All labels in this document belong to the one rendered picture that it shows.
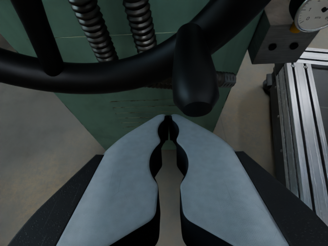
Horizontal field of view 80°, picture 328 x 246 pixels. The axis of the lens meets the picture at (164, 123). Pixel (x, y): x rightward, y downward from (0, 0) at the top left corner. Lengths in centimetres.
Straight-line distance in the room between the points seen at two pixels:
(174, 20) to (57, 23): 19
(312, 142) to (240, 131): 30
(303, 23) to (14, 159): 108
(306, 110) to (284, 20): 49
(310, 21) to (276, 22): 5
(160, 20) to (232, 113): 70
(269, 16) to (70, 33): 32
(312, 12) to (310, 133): 50
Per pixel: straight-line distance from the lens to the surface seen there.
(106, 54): 24
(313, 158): 75
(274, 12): 39
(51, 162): 100
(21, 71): 20
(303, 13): 33
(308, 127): 79
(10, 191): 106
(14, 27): 44
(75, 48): 42
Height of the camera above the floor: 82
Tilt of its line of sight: 62 degrees down
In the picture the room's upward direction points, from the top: 6 degrees counter-clockwise
